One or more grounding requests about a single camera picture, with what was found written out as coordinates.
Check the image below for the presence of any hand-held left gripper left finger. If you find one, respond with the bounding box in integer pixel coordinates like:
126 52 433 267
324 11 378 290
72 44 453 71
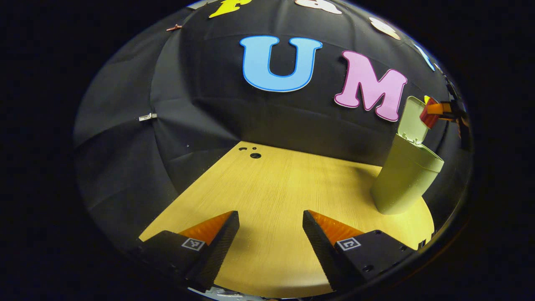
138 210 240 292

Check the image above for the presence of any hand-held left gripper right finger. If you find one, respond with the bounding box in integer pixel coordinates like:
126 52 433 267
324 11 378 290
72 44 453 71
302 210 418 292

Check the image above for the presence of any red pop can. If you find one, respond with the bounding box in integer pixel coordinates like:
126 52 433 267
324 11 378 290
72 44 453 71
420 99 439 129

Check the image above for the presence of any pale green desktop garbage bin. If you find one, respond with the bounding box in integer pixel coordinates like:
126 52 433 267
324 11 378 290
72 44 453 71
370 96 445 215

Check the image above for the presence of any black backdrop cloth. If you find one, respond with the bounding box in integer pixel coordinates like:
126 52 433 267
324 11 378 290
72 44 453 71
73 0 473 251

